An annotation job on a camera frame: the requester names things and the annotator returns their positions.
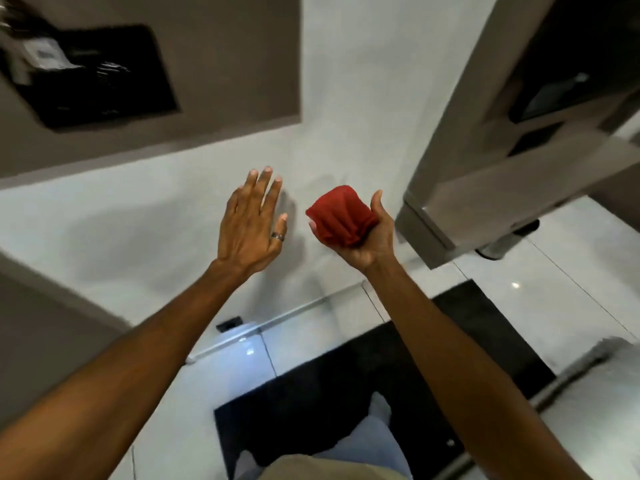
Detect person's right hand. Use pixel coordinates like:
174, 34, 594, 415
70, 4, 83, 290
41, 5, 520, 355
308, 189, 399, 273

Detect person's left hand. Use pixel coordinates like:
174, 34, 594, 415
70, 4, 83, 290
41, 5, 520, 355
215, 167, 289, 277

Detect red cloth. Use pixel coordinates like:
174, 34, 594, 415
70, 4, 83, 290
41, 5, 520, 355
305, 185, 380, 248

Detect person's right forearm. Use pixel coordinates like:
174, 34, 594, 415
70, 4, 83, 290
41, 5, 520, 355
357, 255, 593, 480

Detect person's left forearm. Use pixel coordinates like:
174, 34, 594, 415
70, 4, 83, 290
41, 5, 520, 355
0, 260, 261, 480

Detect grey cabinet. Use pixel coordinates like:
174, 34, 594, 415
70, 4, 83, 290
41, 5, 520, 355
395, 0, 640, 270

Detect round chrome cabinet foot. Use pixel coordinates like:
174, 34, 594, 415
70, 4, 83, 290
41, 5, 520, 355
475, 220, 541, 260

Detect black floor mat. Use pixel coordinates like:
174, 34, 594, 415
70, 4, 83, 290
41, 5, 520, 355
214, 280, 557, 480

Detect white sock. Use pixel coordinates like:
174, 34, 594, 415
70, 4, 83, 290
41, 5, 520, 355
369, 392, 392, 426

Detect black built-in appliance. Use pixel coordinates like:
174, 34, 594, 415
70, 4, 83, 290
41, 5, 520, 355
507, 0, 640, 126

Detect blue jeans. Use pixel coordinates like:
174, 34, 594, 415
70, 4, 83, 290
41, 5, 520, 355
234, 415, 414, 480

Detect grey furniture panel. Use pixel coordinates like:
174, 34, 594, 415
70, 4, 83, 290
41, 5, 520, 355
0, 252, 134, 431

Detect white paper label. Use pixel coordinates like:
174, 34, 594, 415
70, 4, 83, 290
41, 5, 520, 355
22, 37, 72, 71

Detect beige shirt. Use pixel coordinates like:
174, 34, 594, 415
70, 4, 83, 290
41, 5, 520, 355
260, 455, 408, 480

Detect grey fluffy rug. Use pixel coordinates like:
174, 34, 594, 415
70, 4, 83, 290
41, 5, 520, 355
530, 336, 640, 411

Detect grey wall panel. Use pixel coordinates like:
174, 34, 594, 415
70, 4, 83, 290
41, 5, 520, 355
0, 0, 304, 178

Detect black wall niche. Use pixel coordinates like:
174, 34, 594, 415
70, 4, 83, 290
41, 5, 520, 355
0, 25, 181, 131

